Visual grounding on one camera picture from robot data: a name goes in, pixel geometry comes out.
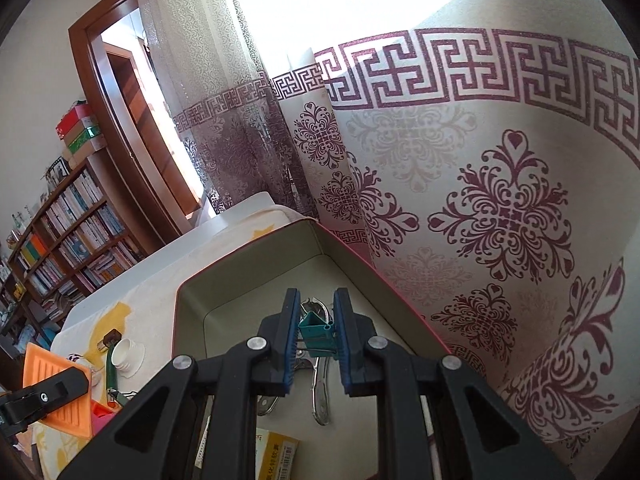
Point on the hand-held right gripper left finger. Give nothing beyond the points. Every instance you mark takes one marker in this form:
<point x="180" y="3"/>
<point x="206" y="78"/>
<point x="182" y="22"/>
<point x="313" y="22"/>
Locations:
<point x="291" y="345"/>

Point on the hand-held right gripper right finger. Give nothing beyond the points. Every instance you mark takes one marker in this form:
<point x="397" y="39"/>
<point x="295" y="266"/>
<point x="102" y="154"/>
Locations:
<point x="344" y="345"/>

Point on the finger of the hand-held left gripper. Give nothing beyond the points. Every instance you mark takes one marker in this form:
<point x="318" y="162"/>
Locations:
<point x="60" y="385"/>

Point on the teal binder clip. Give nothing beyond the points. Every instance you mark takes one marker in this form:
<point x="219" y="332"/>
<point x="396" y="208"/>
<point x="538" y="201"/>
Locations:
<point x="315" y="332"/>

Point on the green pen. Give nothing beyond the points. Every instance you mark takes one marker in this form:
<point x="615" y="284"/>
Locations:
<point x="109" y="370"/>

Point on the black gold lipstick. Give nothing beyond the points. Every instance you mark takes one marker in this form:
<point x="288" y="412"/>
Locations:
<point x="111" y="338"/>

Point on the red rectangular box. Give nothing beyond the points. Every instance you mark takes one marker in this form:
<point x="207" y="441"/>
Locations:
<point x="240" y="280"/>

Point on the white tape roll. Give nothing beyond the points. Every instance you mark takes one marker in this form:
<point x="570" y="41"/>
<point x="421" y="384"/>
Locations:
<point x="76" y="358"/>

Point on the silver nail nipper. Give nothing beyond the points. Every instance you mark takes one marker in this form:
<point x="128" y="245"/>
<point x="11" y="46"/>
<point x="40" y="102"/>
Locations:
<point x="320" y="405"/>

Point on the white jar lid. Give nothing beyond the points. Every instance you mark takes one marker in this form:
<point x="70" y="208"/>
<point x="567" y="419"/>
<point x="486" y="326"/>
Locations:
<point x="125" y="352"/>

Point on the small yellow carton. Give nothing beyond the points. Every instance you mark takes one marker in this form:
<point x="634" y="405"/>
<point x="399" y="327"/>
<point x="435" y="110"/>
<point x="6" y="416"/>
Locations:
<point x="275" y="455"/>

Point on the yellow and white towel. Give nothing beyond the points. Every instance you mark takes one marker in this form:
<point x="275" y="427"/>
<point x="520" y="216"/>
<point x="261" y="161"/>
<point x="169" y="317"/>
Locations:
<point x="165" y="280"/>

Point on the wooden bookshelf with books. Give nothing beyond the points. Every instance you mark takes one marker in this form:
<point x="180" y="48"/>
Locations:
<point x="75" y="200"/>

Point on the cream curtain with purple pattern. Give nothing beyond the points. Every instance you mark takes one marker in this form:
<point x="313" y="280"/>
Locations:
<point x="450" y="185"/>

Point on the cream flat box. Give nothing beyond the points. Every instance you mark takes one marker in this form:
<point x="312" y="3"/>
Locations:
<point x="87" y="156"/>

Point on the green gift box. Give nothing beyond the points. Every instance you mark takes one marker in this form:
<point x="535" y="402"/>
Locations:
<point x="85" y="141"/>

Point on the red gift box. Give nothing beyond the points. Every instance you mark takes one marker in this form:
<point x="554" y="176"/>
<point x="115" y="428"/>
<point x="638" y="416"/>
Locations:
<point x="75" y="120"/>

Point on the sheer patterned curtain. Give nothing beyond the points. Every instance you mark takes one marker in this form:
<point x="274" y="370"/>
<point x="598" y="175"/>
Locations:
<point x="210" y="85"/>

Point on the wooden door frame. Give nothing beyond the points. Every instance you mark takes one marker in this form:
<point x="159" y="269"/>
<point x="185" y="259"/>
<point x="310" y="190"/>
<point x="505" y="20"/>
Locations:
<point x="85" y="55"/>

